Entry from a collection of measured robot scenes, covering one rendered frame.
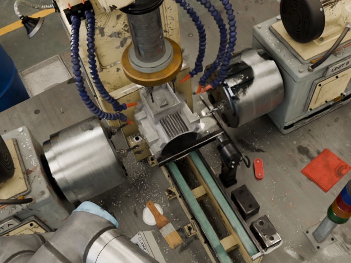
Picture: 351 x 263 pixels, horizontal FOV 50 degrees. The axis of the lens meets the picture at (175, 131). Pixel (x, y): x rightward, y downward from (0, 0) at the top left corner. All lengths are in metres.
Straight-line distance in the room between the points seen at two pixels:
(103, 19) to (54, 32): 2.22
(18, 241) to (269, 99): 0.89
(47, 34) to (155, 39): 2.46
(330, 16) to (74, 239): 1.00
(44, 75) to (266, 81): 1.61
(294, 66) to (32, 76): 1.73
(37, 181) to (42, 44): 2.28
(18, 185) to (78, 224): 0.44
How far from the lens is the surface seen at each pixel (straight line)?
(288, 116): 1.49
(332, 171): 1.54
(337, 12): 1.34
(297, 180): 1.50
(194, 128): 1.24
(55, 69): 2.55
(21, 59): 3.31
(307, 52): 1.36
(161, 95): 1.28
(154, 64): 1.06
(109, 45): 1.29
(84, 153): 1.18
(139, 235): 1.11
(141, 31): 0.99
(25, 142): 1.27
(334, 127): 1.66
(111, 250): 0.73
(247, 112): 1.30
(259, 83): 1.29
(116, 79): 1.39
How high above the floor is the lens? 2.13
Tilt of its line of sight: 58 degrees down
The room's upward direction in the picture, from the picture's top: 9 degrees counter-clockwise
